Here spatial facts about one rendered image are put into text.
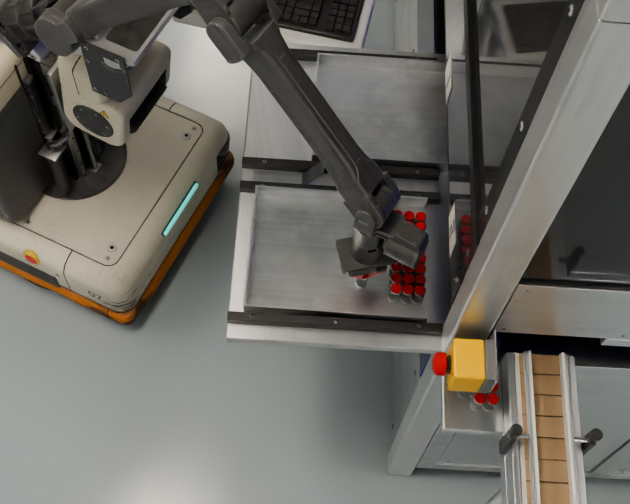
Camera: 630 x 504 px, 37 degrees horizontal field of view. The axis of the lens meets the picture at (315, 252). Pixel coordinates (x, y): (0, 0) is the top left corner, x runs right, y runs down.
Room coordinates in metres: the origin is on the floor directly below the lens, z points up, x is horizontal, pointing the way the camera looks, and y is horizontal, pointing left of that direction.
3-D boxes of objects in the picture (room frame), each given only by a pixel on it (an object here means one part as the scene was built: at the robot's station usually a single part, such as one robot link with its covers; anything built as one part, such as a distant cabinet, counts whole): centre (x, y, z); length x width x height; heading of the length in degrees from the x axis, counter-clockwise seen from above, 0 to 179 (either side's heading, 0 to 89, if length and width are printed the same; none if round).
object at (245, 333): (1.00, -0.08, 0.87); 0.70 x 0.48 x 0.02; 3
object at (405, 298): (0.83, -0.18, 0.90); 0.18 x 0.02 x 0.05; 2
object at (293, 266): (0.83, -0.04, 0.90); 0.34 x 0.26 x 0.04; 92
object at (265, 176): (0.99, 0.07, 0.91); 0.14 x 0.03 x 0.06; 92
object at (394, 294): (0.83, -0.15, 0.90); 0.18 x 0.02 x 0.05; 2
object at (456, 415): (0.57, -0.33, 0.87); 0.14 x 0.13 x 0.02; 93
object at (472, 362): (0.59, -0.28, 0.99); 0.08 x 0.07 x 0.07; 93
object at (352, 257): (0.78, -0.09, 1.04); 0.10 x 0.07 x 0.07; 107
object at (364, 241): (0.77, -0.10, 1.10); 0.07 x 0.06 x 0.07; 65
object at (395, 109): (1.17, -0.14, 0.90); 0.34 x 0.26 x 0.04; 93
